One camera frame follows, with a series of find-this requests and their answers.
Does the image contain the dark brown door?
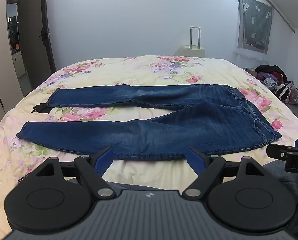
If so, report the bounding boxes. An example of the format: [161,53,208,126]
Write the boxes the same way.
[18,0,56,89]

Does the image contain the striped bag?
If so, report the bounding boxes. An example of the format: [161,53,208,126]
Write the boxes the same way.
[275,82,298,105]

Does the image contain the blue denim jeans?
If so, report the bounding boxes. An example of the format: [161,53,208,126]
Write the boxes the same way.
[17,84,281,161]

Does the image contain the black face mask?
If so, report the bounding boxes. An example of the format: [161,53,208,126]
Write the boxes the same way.
[32,103,52,114]

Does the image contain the curtain rod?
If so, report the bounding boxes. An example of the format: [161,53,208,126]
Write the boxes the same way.
[234,0,296,33]

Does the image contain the cream suitcase with handle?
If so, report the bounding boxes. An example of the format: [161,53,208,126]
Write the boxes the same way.
[181,26,206,58]

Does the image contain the grey patterned window curtain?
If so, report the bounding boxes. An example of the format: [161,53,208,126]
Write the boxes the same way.
[238,0,274,54]

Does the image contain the pile of clothes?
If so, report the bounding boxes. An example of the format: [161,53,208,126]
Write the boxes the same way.
[244,64,292,92]

